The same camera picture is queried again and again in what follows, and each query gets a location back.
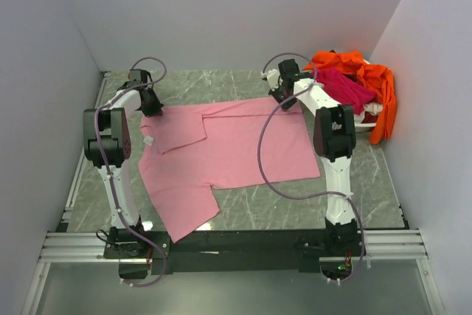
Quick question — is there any light pink t shirt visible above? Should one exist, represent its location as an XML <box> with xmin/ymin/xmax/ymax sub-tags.
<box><xmin>139</xmin><ymin>97</ymin><xmax>320</xmax><ymax>242</ymax></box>

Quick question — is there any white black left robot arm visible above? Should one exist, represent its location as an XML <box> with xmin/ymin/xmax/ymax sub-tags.
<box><xmin>83</xmin><ymin>69</ymin><xmax>163</xmax><ymax>257</ymax></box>

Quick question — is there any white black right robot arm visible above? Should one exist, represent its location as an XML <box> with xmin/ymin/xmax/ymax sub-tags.
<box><xmin>263</xmin><ymin>59</ymin><xmax>359</xmax><ymax>255</ymax></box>

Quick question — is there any magenta t shirt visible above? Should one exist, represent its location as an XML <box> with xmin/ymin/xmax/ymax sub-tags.
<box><xmin>316</xmin><ymin>68</ymin><xmax>376</xmax><ymax>115</ymax></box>

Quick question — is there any dark red t shirt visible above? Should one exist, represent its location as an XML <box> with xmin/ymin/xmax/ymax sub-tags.
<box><xmin>354</xmin><ymin>114</ymin><xmax>378</xmax><ymax>123</ymax></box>

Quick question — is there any white plastic laundry basket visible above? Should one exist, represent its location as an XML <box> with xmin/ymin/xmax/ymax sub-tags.
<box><xmin>355</xmin><ymin>122</ymin><xmax>376</xmax><ymax>134</ymax></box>

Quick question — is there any cream white t shirt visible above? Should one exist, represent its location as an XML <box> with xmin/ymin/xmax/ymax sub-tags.
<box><xmin>361</xmin><ymin>102</ymin><xmax>384</xmax><ymax>117</ymax></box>

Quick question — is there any orange t shirt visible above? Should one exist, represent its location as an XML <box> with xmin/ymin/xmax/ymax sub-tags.
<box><xmin>304</xmin><ymin>51</ymin><xmax>397</xmax><ymax>145</ymax></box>

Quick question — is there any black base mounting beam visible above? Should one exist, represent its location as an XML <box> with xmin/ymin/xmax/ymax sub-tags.
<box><xmin>103</xmin><ymin>229</ymin><xmax>365</xmax><ymax>280</ymax></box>

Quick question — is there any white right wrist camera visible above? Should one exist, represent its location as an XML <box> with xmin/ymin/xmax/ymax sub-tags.
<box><xmin>261</xmin><ymin>69</ymin><xmax>281</xmax><ymax>90</ymax></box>

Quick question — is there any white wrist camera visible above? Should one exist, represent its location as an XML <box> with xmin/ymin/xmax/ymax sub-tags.
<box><xmin>261</xmin><ymin>69</ymin><xmax>281</xmax><ymax>90</ymax></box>
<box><xmin>128</xmin><ymin>69</ymin><xmax>152</xmax><ymax>86</ymax></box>

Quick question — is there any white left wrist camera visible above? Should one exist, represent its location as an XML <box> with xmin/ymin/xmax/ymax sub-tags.
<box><xmin>128</xmin><ymin>69</ymin><xmax>152</xmax><ymax>86</ymax></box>

